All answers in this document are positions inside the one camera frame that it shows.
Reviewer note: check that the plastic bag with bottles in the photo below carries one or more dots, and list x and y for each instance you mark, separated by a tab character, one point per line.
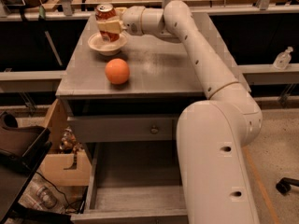
42	195

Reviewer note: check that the orange ball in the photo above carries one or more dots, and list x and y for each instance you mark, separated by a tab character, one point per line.
117	71

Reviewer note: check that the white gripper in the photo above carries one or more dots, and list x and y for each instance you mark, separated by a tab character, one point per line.
133	20

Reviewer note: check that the black office chair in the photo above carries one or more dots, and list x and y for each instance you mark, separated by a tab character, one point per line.
22	149

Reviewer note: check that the white paper bowl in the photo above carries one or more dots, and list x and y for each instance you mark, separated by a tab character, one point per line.
105	48

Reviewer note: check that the open bottom drawer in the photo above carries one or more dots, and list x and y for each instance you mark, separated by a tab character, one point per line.
134	183

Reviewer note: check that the round drawer knob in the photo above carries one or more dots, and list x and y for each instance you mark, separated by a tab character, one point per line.
154	130

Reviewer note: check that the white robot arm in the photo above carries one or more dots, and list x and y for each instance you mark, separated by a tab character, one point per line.
210	133

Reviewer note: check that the cardboard box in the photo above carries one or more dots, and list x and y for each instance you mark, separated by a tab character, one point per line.
67	163

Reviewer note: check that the clear plastic bottle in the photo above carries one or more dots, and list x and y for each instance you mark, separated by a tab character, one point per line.
283	59

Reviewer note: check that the grey wooden cabinet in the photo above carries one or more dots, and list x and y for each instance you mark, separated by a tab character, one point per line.
162	83

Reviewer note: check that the black chair caster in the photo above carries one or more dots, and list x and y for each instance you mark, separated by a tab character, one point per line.
284	185

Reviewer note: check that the red coke can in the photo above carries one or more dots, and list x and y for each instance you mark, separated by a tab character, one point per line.
103	12

